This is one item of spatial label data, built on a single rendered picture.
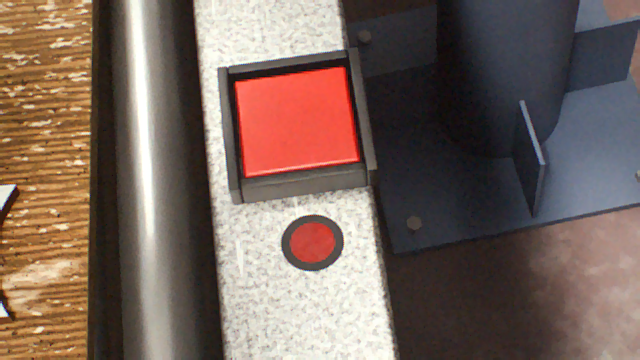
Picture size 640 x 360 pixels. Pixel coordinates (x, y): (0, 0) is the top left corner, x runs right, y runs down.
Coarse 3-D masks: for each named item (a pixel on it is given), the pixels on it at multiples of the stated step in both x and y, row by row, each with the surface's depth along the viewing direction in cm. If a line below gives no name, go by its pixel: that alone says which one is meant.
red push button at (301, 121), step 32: (256, 96) 65; (288, 96) 65; (320, 96) 64; (256, 128) 64; (288, 128) 64; (320, 128) 64; (352, 128) 63; (256, 160) 63; (288, 160) 63; (320, 160) 63; (352, 160) 62
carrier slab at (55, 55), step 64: (0, 0) 68; (64, 0) 68; (0, 64) 66; (64, 64) 66; (0, 128) 64; (64, 128) 64; (64, 192) 62; (0, 256) 61; (64, 256) 60; (64, 320) 59
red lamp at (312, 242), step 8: (304, 224) 62; (312, 224) 62; (320, 224) 62; (296, 232) 62; (304, 232) 62; (312, 232) 62; (320, 232) 62; (328, 232) 62; (296, 240) 62; (304, 240) 62; (312, 240) 62; (320, 240) 62; (328, 240) 62; (296, 248) 62; (304, 248) 62; (312, 248) 62; (320, 248) 62; (328, 248) 62; (296, 256) 62; (304, 256) 62; (312, 256) 62; (320, 256) 61
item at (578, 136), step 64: (448, 0) 144; (512, 0) 137; (576, 0) 144; (384, 64) 176; (448, 64) 155; (512, 64) 148; (576, 64) 166; (384, 128) 170; (448, 128) 167; (512, 128) 160; (576, 128) 168; (384, 192) 166; (448, 192) 165; (512, 192) 164; (576, 192) 164
